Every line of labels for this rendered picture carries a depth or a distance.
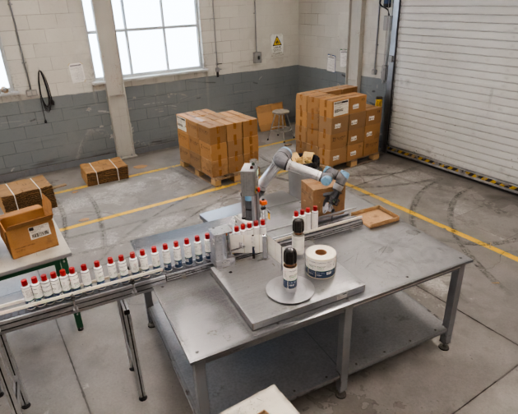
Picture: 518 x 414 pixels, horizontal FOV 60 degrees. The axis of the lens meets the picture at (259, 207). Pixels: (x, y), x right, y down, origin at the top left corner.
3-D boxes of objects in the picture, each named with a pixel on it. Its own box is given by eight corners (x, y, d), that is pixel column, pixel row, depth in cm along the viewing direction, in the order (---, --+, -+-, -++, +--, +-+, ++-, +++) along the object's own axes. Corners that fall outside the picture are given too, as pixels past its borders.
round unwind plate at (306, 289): (280, 310, 267) (280, 309, 266) (257, 284, 292) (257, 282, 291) (324, 296, 279) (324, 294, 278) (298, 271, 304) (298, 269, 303)
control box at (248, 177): (241, 196, 319) (240, 171, 311) (245, 186, 335) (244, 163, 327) (255, 196, 318) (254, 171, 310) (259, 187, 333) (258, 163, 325)
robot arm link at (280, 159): (270, 154, 338) (333, 177, 329) (275, 149, 347) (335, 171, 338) (267, 167, 344) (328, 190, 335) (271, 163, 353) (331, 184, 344)
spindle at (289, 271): (287, 294, 279) (287, 254, 267) (280, 287, 287) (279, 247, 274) (299, 290, 283) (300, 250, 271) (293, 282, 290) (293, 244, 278)
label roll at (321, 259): (311, 259, 316) (312, 242, 310) (339, 266, 308) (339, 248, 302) (301, 274, 300) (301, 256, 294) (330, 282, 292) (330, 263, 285)
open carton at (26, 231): (14, 266, 339) (0, 222, 324) (0, 241, 376) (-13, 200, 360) (66, 249, 361) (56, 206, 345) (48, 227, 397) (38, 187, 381)
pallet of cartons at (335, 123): (326, 176, 697) (330, 102, 648) (292, 162, 760) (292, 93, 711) (380, 159, 758) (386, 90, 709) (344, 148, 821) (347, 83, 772)
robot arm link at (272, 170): (243, 196, 376) (279, 148, 346) (249, 189, 389) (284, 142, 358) (255, 204, 376) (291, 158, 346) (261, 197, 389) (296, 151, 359)
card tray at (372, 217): (370, 228, 366) (371, 224, 364) (350, 216, 387) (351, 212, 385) (399, 220, 377) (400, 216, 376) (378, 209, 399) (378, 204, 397)
